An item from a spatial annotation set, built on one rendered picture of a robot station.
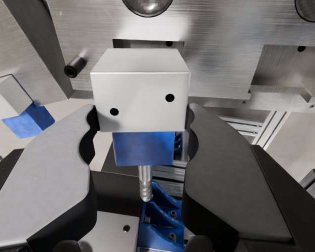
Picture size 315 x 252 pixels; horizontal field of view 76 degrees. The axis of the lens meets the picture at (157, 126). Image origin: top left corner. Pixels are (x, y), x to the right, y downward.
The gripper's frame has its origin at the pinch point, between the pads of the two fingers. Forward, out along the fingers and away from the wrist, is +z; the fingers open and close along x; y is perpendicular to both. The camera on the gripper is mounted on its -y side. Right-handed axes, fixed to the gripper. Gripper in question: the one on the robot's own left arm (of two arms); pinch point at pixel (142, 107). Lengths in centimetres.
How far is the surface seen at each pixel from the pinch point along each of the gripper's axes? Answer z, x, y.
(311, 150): 92, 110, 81
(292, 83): 6.0, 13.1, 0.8
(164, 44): 7.8, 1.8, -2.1
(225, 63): 4.5, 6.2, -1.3
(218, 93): 4.9, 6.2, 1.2
